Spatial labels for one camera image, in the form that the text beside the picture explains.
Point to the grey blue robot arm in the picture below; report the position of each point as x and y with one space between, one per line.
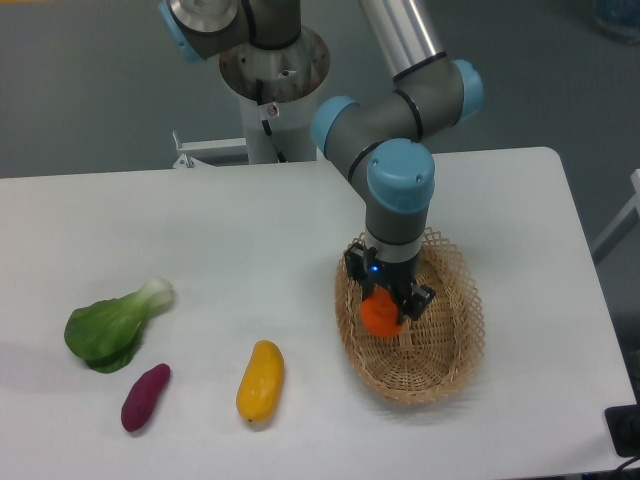
379 149

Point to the white metal base bracket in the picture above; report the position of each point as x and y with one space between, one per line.
225 152

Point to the purple sweet potato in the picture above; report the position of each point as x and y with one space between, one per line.
143 396

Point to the white frame at right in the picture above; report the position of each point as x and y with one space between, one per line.
621 225

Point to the orange fruit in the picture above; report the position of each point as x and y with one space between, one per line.
379 314

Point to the yellow mango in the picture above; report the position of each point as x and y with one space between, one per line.
260 389

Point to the black device at table edge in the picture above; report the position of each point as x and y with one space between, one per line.
623 425

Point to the green bok choy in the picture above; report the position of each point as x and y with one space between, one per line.
106 335

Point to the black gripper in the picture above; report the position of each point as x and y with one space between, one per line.
398 278

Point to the blue object top right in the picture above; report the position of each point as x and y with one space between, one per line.
618 19

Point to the woven wicker basket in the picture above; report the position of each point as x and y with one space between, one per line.
430 358

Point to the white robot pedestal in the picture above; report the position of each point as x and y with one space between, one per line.
278 94

